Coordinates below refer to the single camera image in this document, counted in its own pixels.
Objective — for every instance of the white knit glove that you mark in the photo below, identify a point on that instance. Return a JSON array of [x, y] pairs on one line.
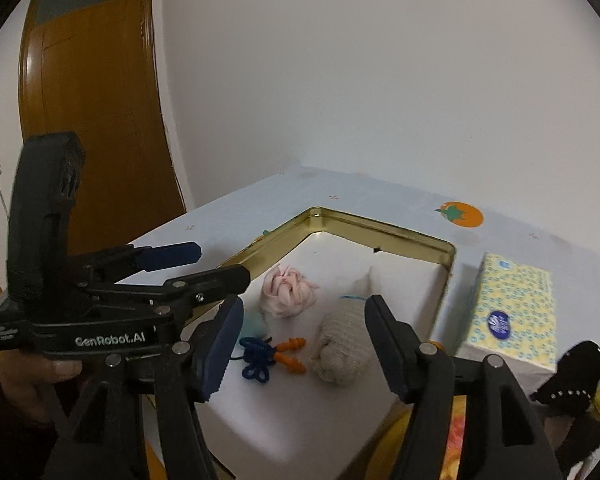
[[342, 350]]

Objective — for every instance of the yellow dotted tissue pack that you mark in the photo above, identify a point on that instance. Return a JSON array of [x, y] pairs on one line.
[[512, 312]]

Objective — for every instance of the tomato print tablecloth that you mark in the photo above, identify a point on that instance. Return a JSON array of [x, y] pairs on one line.
[[103, 436]]

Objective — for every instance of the gold metal tin box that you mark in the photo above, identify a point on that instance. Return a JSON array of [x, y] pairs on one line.
[[307, 426]]

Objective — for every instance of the round gold pink lid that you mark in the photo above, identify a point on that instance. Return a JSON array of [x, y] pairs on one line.
[[415, 446]]

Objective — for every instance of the light blue plush keychain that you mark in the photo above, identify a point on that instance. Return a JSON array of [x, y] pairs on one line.
[[254, 325]]

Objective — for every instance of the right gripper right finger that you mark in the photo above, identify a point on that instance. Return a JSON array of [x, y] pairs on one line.
[[414, 370]]

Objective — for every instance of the person's hand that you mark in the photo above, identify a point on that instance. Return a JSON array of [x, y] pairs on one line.
[[22, 376]]

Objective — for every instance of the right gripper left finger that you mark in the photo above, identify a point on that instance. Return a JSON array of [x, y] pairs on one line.
[[214, 341]]

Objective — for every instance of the pink scrunched cloth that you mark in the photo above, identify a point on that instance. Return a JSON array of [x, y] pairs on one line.
[[286, 292]]

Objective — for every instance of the black beaded hair band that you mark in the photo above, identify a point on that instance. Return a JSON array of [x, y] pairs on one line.
[[571, 390]]

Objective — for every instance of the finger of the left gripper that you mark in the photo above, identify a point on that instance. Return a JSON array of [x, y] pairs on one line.
[[150, 259], [210, 286]]

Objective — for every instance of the brown door with window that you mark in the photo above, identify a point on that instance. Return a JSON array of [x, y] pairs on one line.
[[88, 66]]

